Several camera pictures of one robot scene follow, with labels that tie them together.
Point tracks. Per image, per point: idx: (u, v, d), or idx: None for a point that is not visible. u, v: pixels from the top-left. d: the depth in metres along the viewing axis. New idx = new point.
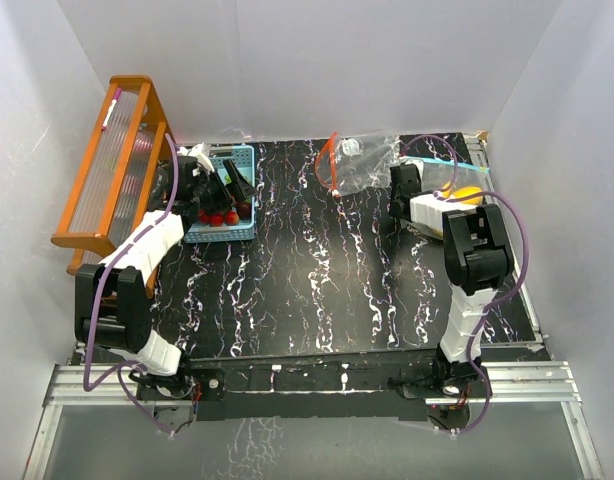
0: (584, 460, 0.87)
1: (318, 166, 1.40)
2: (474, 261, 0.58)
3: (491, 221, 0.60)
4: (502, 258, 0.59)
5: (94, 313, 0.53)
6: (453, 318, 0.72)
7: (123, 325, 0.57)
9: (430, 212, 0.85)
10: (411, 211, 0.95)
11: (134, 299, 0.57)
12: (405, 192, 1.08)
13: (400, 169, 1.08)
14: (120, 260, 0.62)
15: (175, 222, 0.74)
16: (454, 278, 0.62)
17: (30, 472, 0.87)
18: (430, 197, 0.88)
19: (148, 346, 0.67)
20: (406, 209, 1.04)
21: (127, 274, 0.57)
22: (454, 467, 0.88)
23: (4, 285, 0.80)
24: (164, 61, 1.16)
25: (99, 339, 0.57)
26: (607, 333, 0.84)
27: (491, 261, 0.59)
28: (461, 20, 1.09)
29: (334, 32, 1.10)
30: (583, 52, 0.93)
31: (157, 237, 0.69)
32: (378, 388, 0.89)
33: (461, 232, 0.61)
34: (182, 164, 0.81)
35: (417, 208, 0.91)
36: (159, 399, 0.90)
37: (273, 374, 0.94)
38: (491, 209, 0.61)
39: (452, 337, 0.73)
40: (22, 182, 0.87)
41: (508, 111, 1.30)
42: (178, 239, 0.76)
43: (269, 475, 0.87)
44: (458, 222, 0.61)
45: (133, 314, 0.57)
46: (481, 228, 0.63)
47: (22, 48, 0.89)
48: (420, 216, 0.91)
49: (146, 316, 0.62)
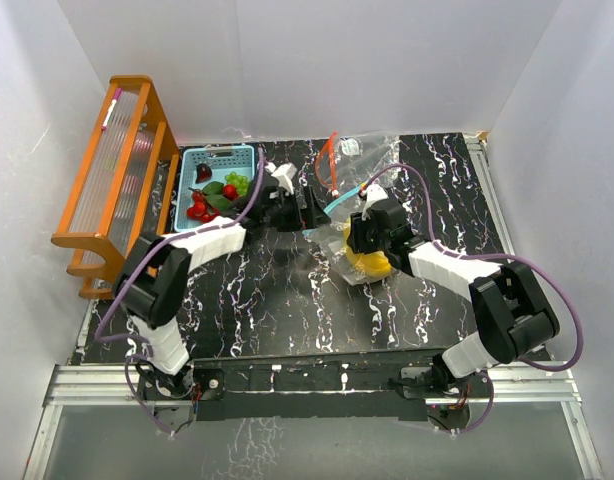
0: (584, 460, 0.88)
1: (318, 166, 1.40)
2: (520, 334, 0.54)
3: (525, 283, 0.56)
4: (545, 323, 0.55)
5: (136, 272, 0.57)
6: (464, 344, 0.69)
7: (152, 296, 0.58)
9: (441, 273, 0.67)
10: (412, 265, 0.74)
11: (176, 274, 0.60)
12: (397, 241, 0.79)
13: (388, 212, 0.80)
14: (180, 240, 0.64)
15: (239, 232, 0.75)
16: (498, 353, 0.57)
17: (30, 472, 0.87)
18: (436, 253, 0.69)
19: (164, 334, 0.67)
20: (403, 261, 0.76)
21: (177, 257, 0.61)
22: (454, 467, 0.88)
23: (4, 285, 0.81)
24: (164, 61, 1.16)
25: (128, 302, 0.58)
26: (606, 331, 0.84)
27: (535, 329, 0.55)
28: (462, 21, 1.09)
29: (335, 32, 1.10)
30: (584, 51, 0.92)
31: (217, 234, 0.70)
32: (378, 387, 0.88)
33: (498, 305, 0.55)
34: (264, 185, 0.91)
35: (419, 264, 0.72)
36: (160, 399, 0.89)
37: (273, 374, 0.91)
38: (520, 270, 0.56)
39: (464, 364, 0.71)
40: (22, 182, 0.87)
41: (508, 110, 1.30)
42: (235, 247, 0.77)
43: (269, 475, 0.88)
44: (493, 291, 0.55)
45: (165, 290, 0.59)
46: (510, 288, 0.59)
47: (22, 47, 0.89)
48: (427, 274, 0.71)
49: (175, 302, 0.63)
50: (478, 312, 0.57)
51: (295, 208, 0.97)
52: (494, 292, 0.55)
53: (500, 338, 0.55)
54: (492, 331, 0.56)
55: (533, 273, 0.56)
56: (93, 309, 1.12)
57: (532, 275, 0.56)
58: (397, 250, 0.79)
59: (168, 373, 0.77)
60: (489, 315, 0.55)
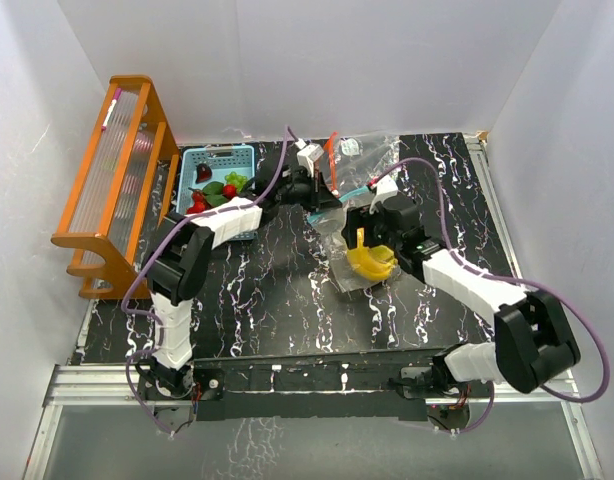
0: (584, 461, 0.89)
1: (318, 166, 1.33)
2: (544, 369, 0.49)
3: (553, 314, 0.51)
4: (567, 355, 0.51)
5: (158, 250, 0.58)
6: (470, 354, 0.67)
7: (179, 272, 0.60)
9: (460, 290, 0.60)
10: (425, 273, 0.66)
11: (200, 253, 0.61)
12: (410, 245, 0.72)
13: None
14: (201, 219, 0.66)
15: (256, 213, 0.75)
16: (515, 382, 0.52)
17: (30, 472, 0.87)
18: (454, 265, 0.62)
19: (179, 319, 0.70)
20: (415, 266, 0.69)
21: (203, 233, 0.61)
22: (454, 467, 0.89)
23: (4, 285, 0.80)
24: (164, 61, 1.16)
25: (155, 277, 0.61)
26: (606, 332, 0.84)
27: (558, 363, 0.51)
28: (462, 21, 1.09)
29: (334, 32, 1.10)
30: (584, 52, 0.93)
31: (236, 214, 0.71)
32: (378, 387, 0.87)
33: (524, 338, 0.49)
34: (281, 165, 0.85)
35: (434, 275, 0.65)
36: (160, 399, 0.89)
37: (273, 374, 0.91)
38: (550, 302, 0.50)
39: (468, 372, 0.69)
40: (21, 182, 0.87)
41: (508, 111, 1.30)
42: (254, 226, 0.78)
43: (269, 475, 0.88)
44: (520, 321, 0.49)
45: (192, 266, 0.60)
46: (532, 314, 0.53)
47: (22, 47, 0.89)
48: (442, 285, 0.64)
49: (201, 278, 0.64)
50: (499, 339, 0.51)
51: (313, 188, 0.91)
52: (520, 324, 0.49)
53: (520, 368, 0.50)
54: (511, 359, 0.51)
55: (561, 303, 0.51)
56: (93, 309, 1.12)
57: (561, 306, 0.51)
58: (409, 253, 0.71)
59: (171, 369, 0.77)
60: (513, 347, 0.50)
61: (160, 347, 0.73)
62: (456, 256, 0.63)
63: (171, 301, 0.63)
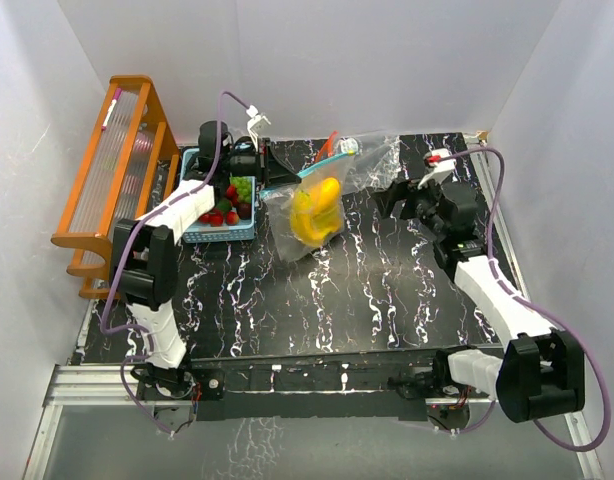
0: (584, 461, 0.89)
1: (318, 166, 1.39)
2: (541, 408, 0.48)
3: (570, 360, 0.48)
4: (571, 403, 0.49)
5: (121, 263, 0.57)
6: (475, 364, 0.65)
7: (150, 277, 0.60)
9: (487, 304, 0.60)
10: (458, 274, 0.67)
11: (165, 254, 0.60)
12: (451, 240, 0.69)
13: (459, 209, 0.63)
14: (154, 219, 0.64)
15: (208, 193, 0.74)
16: (507, 407, 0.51)
17: (30, 472, 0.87)
18: (489, 277, 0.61)
19: (162, 323, 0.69)
20: (449, 264, 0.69)
21: (160, 234, 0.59)
22: (454, 467, 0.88)
23: (4, 285, 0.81)
24: (164, 61, 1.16)
25: (127, 288, 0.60)
26: (607, 331, 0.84)
27: (558, 407, 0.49)
28: (462, 22, 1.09)
29: (335, 32, 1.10)
30: (584, 52, 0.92)
31: (189, 202, 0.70)
32: (378, 387, 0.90)
33: (531, 375, 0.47)
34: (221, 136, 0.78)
35: (466, 279, 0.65)
36: (160, 399, 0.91)
37: (273, 374, 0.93)
38: (572, 349, 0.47)
39: (466, 375, 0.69)
40: (21, 182, 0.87)
41: (508, 111, 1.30)
42: (209, 206, 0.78)
43: (269, 475, 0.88)
44: (535, 361, 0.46)
45: (161, 268, 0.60)
46: (550, 352, 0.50)
47: (22, 48, 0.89)
48: (469, 292, 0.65)
49: (174, 277, 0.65)
50: (507, 369, 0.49)
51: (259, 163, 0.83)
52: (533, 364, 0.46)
53: (517, 401, 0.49)
54: (511, 388, 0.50)
55: (584, 350, 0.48)
56: (93, 309, 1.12)
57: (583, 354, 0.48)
58: (447, 248, 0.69)
59: (170, 368, 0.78)
60: (517, 381, 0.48)
61: (153, 351, 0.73)
62: (492, 267, 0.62)
63: (151, 306, 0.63)
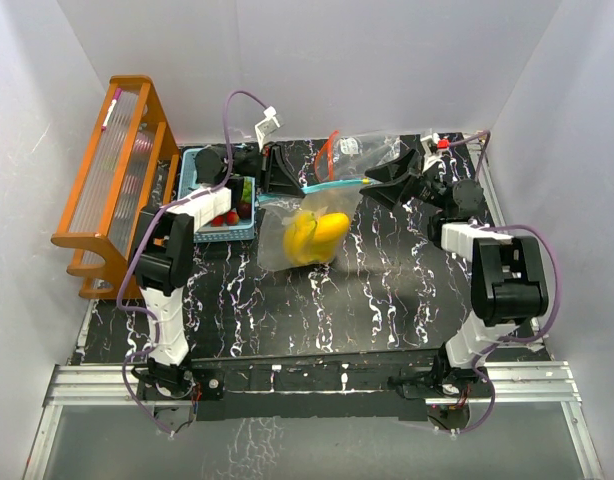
0: (584, 461, 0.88)
1: (318, 166, 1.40)
2: (504, 294, 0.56)
3: (527, 254, 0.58)
4: (536, 296, 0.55)
5: (142, 243, 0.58)
6: (464, 330, 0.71)
7: (168, 262, 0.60)
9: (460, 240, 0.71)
10: (443, 236, 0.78)
11: (184, 240, 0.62)
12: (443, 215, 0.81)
13: (459, 207, 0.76)
14: (177, 208, 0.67)
15: (226, 194, 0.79)
16: (479, 308, 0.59)
17: (30, 472, 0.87)
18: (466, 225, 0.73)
19: (173, 311, 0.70)
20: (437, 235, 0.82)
21: (183, 220, 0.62)
22: (454, 467, 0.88)
23: (4, 284, 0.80)
24: (164, 61, 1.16)
25: (143, 271, 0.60)
26: (607, 332, 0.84)
27: (523, 299, 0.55)
28: (462, 22, 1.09)
29: (334, 32, 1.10)
30: (584, 52, 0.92)
31: (209, 198, 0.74)
32: (378, 387, 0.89)
33: (490, 262, 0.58)
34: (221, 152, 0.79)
35: (449, 237, 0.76)
36: (160, 399, 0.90)
37: (273, 374, 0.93)
38: (527, 240, 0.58)
39: (461, 350, 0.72)
40: (22, 182, 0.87)
41: (508, 111, 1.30)
42: (225, 207, 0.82)
43: (269, 475, 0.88)
44: (492, 250, 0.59)
45: (180, 253, 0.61)
46: (515, 261, 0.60)
47: (21, 47, 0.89)
48: (452, 246, 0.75)
49: (189, 265, 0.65)
50: (474, 270, 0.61)
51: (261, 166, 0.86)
52: (491, 251, 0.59)
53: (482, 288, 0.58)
54: (479, 284, 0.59)
55: (538, 246, 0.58)
56: (93, 309, 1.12)
57: (538, 252, 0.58)
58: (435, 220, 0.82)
59: (172, 366, 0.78)
60: (481, 271, 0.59)
61: (156, 344, 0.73)
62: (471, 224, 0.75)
63: (164, 292, 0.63)
